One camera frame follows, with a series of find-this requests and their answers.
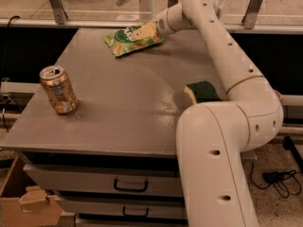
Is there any top drawer black handle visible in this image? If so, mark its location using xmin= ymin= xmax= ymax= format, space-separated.
xmin=113 ymin=179 xmax=149 ymax=193

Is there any roll of tape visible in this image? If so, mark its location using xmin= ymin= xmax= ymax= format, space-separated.
xmin=274 ymin=90 xmax=282 ymax=100

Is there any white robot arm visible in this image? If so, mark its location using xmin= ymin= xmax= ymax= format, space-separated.
xmin=156 ymin=0 xmax=283 ymax=227

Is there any drawer black handle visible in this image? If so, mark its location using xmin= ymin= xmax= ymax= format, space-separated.
xmin=113 ymin=179 xmax=149 ymax=193
xmin=122 ymin=206 xmax=150 ymax=218

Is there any black cable at left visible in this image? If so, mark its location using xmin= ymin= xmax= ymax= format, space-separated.
xmin=0 ymin=15 xmax=22 ymax=80

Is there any green yellow sponge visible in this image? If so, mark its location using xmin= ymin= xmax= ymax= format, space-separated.
xmin=184 ymin=80 xmax=221 ymax=104

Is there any black cable bundle on floor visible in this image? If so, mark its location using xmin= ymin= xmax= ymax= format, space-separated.
xmin=249 ymin=163 xmax=303 ymax=200

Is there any grey drawer cabinet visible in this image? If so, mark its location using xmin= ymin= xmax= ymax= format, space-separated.
xmin=3 ymin=28 xmax=222 ymax=227

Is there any right metal bracket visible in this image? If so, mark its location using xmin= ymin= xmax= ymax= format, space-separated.
xmin=241 ymin=0 xmax=263 ymax=29

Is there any cardboard box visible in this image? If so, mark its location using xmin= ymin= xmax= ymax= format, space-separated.
xmin=0 ymin=157 xmax=62 ymax=227

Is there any left metal bracket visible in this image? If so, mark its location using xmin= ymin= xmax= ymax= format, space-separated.
xmin=49 ymin=0 xmax=68 ymax=25

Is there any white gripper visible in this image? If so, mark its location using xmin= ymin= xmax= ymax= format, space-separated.
xmin=131 ymin=10 xmax=174 ymax=41

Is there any green rice chip bag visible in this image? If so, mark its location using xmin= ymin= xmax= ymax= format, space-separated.
xmin=103 ymin=23 xmax=164 ymax=57

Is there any orange soda can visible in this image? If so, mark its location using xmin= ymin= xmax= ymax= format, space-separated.
xmin=39 ymin=65 xmax=78 ymax=114

